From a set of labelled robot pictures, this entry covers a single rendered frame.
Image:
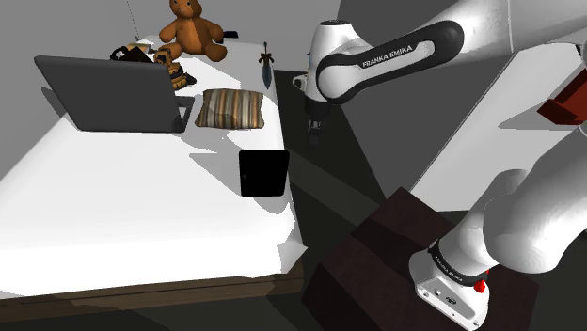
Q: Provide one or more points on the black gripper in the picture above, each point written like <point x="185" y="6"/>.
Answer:
<point x="317" y="110"/>

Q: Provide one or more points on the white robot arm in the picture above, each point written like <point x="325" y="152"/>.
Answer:
<point x="527" y="229"/>

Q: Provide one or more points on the dagger with brown hilt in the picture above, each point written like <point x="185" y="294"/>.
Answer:
<point x="267" y="73"/>

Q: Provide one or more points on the black tablet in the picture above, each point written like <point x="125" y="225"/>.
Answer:
<point x="263" y="173"/>

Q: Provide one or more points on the striped brown pillow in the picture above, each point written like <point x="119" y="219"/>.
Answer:
<point x="231" y="109"/>

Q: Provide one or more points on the small black flat device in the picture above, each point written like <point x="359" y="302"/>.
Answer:
<point x="230" y="34"/>

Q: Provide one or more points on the yellow and black toy figure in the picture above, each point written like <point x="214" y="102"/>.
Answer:
<point x="176" y="75"/>

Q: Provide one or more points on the brown teddy bear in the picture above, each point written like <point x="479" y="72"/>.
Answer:
<point x="191" y="33"/>

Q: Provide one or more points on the white furniture with red box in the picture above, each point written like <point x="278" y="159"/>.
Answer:
<point x="481" y="137"/>

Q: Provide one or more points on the dark maroon robot stand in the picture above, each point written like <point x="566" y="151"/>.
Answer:
<point x="367" y="270"/>

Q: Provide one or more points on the black handbag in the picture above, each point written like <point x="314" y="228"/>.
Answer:
<point x="130" y="55"/>

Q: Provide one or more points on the dark grey open laptop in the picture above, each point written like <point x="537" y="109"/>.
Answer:
<point x="110" y="94"/>

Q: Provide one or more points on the white bed with wooden frame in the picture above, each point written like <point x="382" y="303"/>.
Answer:
<point x="114" y="197"/>

